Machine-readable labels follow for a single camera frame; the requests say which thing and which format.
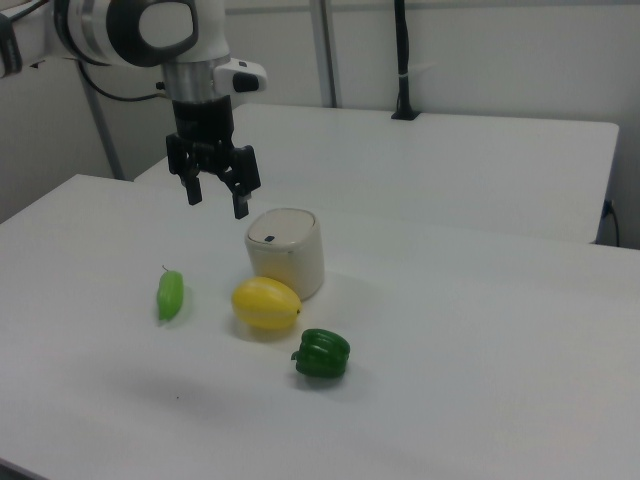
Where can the beige bin lid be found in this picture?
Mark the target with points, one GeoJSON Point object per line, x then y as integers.
{"type": "Point", "coordinates": [285, 227]}

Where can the black pole stand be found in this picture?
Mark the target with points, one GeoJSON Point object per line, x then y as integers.
{"type": "Point", "coordinates": [404, 60]}

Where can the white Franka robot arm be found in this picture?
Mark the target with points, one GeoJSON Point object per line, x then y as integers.
{"type": "Point", "coordinates": [125, 30]}

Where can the dark green toy pepper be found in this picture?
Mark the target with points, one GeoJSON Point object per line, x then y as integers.
{"type": "Point", "coordinates": [322, 352]}

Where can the grey metal wall post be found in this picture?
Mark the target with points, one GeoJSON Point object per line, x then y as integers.
{"type": "Point", "coordinates": [106, 130]}
{"type": "Point", "coordinates": [326, 50]}

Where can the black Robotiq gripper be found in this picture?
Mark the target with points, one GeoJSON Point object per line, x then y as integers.
{"type": "Point", "coordinates": [202, 122]}

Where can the light green toy cucumber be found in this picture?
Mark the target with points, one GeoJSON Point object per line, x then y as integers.
{"type": "Point", "coordinates": [171, 295]}

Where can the beige garbage bin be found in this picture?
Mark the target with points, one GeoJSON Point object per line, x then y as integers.
{"type": "Point", "coordinates": [295, 272]}

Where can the yellow toy melon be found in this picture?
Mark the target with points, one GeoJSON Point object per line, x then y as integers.
{"type": "Point", "coordinates": [265, 302]}

